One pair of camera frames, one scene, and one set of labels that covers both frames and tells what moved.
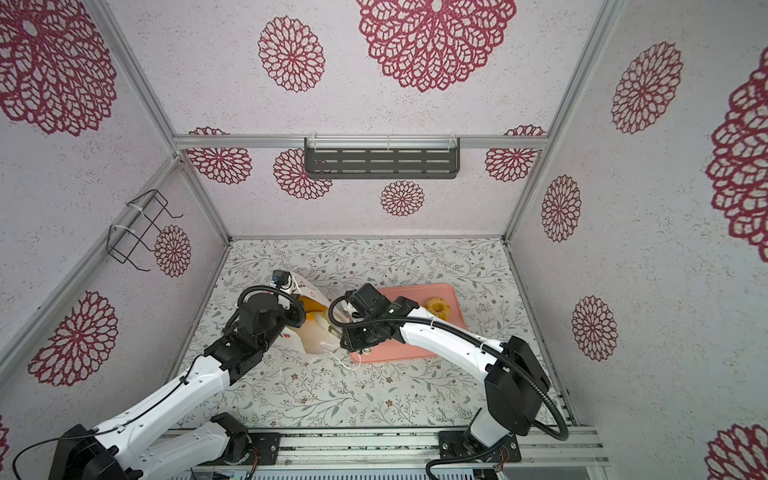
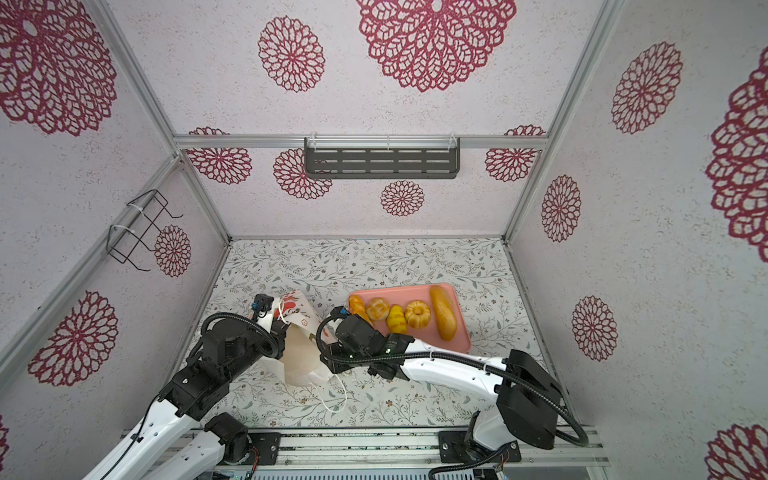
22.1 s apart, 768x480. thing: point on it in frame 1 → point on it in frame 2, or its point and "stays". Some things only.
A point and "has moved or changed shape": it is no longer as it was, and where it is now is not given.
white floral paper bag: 320,332 has moved or changed shape
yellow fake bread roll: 314,311 has moved or changed shape
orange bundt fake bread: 439,307 has moved or changed shape
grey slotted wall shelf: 376,158 stays
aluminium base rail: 392,454 stays
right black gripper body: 355,336 → 342,324
